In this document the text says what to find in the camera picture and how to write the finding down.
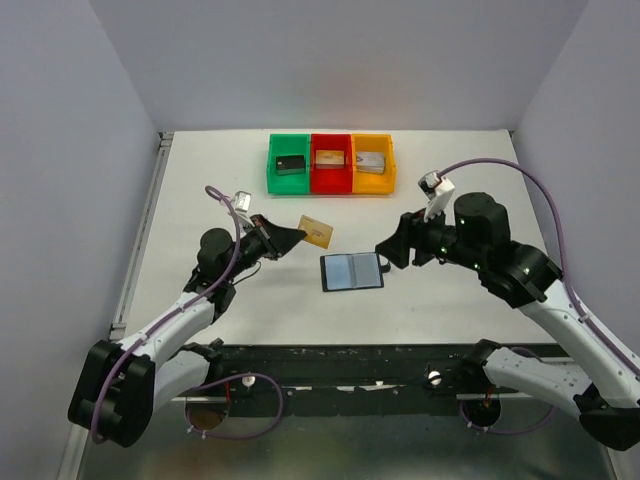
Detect gold credit card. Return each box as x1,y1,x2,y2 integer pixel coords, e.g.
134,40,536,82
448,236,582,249
298,215,334,249

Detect black leather card holder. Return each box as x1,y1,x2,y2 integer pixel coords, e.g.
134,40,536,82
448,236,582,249
319,252,392,294

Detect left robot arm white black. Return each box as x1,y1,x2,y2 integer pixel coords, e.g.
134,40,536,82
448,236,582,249
68,214,306,447

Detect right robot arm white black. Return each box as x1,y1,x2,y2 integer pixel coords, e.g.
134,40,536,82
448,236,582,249
375,192,639,451

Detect black card in green bin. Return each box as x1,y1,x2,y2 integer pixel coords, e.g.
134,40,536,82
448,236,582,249
275,155,306,176

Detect gold card in red bin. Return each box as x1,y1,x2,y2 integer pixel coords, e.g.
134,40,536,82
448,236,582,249
314,150,345,169

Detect silver cards in yellow bin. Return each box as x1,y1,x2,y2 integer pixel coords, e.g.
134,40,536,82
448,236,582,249
355,151,386,174

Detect green plastic bin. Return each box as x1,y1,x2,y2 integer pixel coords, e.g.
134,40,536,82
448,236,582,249
266,133,311,195

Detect yellow plastic bin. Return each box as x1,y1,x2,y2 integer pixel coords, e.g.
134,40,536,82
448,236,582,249
351,133,396,195

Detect red plastic bin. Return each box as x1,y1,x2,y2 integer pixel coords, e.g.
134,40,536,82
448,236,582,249
310,133,353,195

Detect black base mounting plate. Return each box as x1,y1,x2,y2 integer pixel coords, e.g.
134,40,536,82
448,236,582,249
102,343,584,419

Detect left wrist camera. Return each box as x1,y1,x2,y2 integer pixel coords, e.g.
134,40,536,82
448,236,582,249
230,191,253,229

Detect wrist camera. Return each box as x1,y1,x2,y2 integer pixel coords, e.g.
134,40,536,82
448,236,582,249
418,171,455,222
230,191,253,229

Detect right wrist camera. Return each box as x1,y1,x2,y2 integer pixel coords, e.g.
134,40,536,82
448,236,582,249
418,171,455,222

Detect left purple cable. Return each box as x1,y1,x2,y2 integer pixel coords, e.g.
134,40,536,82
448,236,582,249
89,185,284,444

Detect aluminium rail front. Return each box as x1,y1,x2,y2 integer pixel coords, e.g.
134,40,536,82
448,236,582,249
164,384,610,402

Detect aluminium rail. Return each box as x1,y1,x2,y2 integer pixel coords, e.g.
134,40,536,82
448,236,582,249
108,131,175,341
164,384,610,402

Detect aluminium rail left side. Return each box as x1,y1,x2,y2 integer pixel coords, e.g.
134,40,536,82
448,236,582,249
108,131,175,341

